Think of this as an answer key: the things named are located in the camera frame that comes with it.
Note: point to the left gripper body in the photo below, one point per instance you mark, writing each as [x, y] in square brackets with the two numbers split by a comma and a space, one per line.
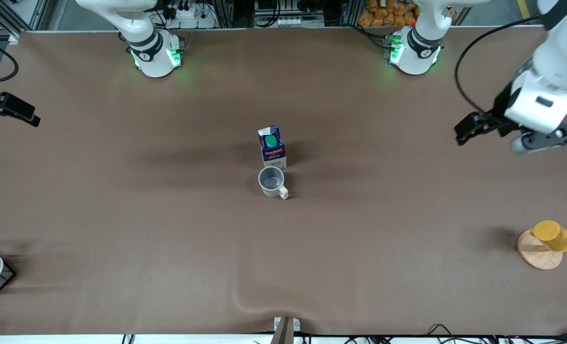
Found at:
[497, 114]

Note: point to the blue milk carton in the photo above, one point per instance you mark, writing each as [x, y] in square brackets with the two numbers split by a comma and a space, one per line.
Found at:
[272, 148]

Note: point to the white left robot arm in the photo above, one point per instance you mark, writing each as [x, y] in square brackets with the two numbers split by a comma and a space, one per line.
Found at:
[565, 52]

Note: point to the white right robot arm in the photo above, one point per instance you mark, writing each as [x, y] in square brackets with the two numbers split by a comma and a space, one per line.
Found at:
[140, 33]

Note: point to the yellow plastic cup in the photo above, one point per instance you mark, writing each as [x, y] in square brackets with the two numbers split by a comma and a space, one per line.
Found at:
[553, 236]

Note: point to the round wooden cup stand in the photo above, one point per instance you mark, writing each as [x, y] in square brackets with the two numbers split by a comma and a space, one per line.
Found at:
[536, 255]

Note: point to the bag of orange buns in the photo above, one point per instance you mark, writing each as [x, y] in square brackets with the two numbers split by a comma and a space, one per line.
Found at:
[383, 13]

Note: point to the white power strip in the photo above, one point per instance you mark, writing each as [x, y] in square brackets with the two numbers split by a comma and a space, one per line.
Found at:
[192, 14]

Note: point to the metal table bracket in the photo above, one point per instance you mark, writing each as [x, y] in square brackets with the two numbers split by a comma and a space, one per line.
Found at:
[285, 329]

